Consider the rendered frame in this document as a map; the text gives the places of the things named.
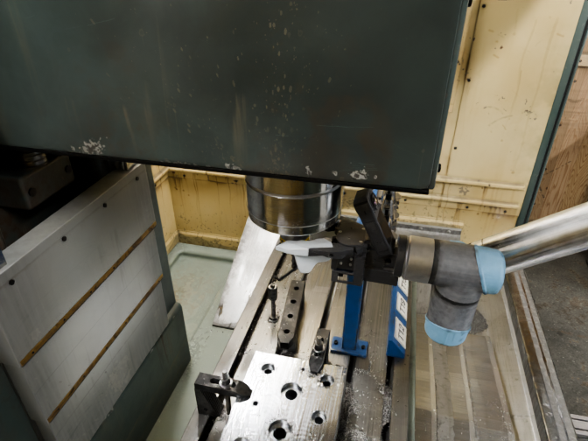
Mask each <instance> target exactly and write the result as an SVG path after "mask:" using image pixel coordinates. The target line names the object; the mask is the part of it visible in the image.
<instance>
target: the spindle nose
mask: <svg viewBox="0 0 588 441"><path fill-rule="evenodd" d="M244 176H245V191H246V204H247V209H248V216H249V218H250V219H251V220H252V222H253V223H255V224H256V225H257V226H258V227H259V228H262V229H263V230H265V231H268V232H271V233H273V234H277V235H287V236H302V235H313V234H316V233H319V232H322V231H324V230H326V229H328V228H329V227H331V226H332V225H334V224H335V223H336V222H337V221H338V220H339V218H340V216H341V209H342V207H343V197H344V186H343V185H328V184H320V183H312V182H304V181H296V180H288V179H279V178H264V177H256V176H247V175H244Z"/></svg>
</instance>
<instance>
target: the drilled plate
mask: <svg viewBox="0 0 588 441"><path fill-rule="evenodd" d="M271 362H272V363H271ZM270 363H271V364H270ZM273 363H274V364H275V367H274V365H273ZM308 363H309V361H308V360H300V359H295V358H290V357H285V356H281V355H276V354H271V353H263V352H258V351H255V354H254V357H253V359H252V361H251V363H250V365H249V368H248V372H247V373H246V376H245V378H244V380H243V382H245V383H247V384H248V385H249V386H250V387H251V388H252V392H253V389H255V393H254V394H252V393H251V396H250V397H248V398H243V399H241V398H236V399H235V402H234V406H233V408H232V410H231V412H230V415H229V417H228V419H227V422H226V425H225V427H224V430H223V432H222V434H221V436H220V440H219V441H249V440H250V441H274V440H276V441H286V439H287V441H291V440H292V441H319V440H321V441H336V437H337V432H338V427H339V421H340V412H341V407H342V402H343V397H344V392H345V386H346V381H347V368H345V367H336V366H332V365H327V364H323V367H322V369H321V370H320V371H321V372H322V373H321V374H322V375H321V377H318V379H317V376H318V374H314V373H311V372H310V371H309V372H310V373H311V374H313V375H316V377H315V376H311V377H308V375H309V374H308V373H309V372H308V370H309V369H307V368H309V367H308ZM299 366H300V367H299ZM276 367H278V368H276ZM274 369H275V370H274ZM323 369H324V371H325V372H323ZM299 370H300V371H299ZM301 370H303V371H304V372H303V371H301ZM273 371H274V372H273ZM296 371H297V372H296ZM320 371H319V373H320ZM301 372H302V373H301ZM306 372H308V373H307V374H306ZM326 372H327V374H326ZM299 375H300V376H299ZM266 379H267V380H266ZM335 380H336V381H335ZM286 382H287V383H286ZM294 382H296V383H294ZM320 383H323V384H322V385H324V386H325V387H327V386H329V387H330V388H325V387H324V386H322V387H320V386H321V385H319V384H320ZM298 384H299V385H298ZM317 385H319V386H317ZM307 386H308V387H307ZM301 387H302V389H301ZM305 389H306V390H305ZM302 390H303V391H302ZM302 392H304V393H302ZM301 393H302V395H301ZM315 393H316V394H315ZM300 397H301V398H300ZM306 399H308V400H306ZM307 407H308V408H307ZM259 410H260V411H259ZM265 410H266V411H265ZM313 410H314V412H312V411H313ZM279 411H280V412H279ZM278 413H279V415H278ZM310 413H311V414H310ZM330 413H331V414H330ZM256 414H260V416H258V415H256ZM280 417H283V418H286V417H287V418H286V419H287V422H286V419H284V420H285V421H284V420H283V419H281V418H280ZM275 418H277V420H274V421H273V422H271V423H270V421H272V420H273V419H275ZM279 418H280V419H281V420H280V419H279ZM271 419H272V420H271ZM249 420H250V421H249ZM291 421H292V423H293V426H292V424H291ZM326 421H327V422H326ZM265 422H266V423H265ZM322 423H323V424H322ZM324 423H325V424H324ZM321 424H322V425H321ZM239 425H240V427H239ZM268 425H269V426H268ZM307 425H308V427H305V426H307ZM316 425H317V426H316ZM267 426H268V427H267ZM290 426H292V427H290ZM313 426H314V427H313ZM266 428H268V429H266ZM292 428H293V429H292ZM266 430H267V431H266ZM267 432H268V433H267ZM292 432H293V433H294V435H293V433H292ZM310 433H312V434H311V436H310ZM266 434H267V435H266ZM268 434H269V436H268ZM291 434H292V435H291ZM315 434H316V435H317V436H315ZM322 435H324V436H322ZM239 436H240V437H239ZM242 436H243V437H242ZM245 436H251V437H250V438H247V439H246V438H244V437H245ZM278 438H283V439H282V440H277V439H278ZM321 438H322V439H321ZM273 439H274V440H273Z"/></svg>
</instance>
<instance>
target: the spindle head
mask: <svg viewBox="0 0 588 441"><path fill-rule="evenodd" d="M472 3H473V0H0V149H6V150H14V151H29V152H37V153H45V154H53V155H61V156H70V157H78V158H93V159H101V160H110V161H118V162H126V163H134V164H143V165H158V166H166V167H174V168H183V169H191V170H199V171H207V172H223V173H231V174H239V175H247V176H256V177H264V178H272V179H288V180H296V181H304V182H312V183H320V184H328V185H336V186H351V187H360V188H368V189H376V190H384V191H392V192H401V193H416V194H424V195H428V194H429V189H430V190H432V189H434V187H435V184H436V178H437V174H438V172H440V171H441V164H440V163H439V160H440V155H441V150H442V145H443V141H444V135H445V127H446V122H447V117H448V112H449V107H450V102H451V98H452V89H453V84H454V79H455V74H456V69H457V64H458V59H459V50H460V46H461V40H462V36H463V31H464V26H465V21H466V13H467V7H471V6H472Z"/></svg>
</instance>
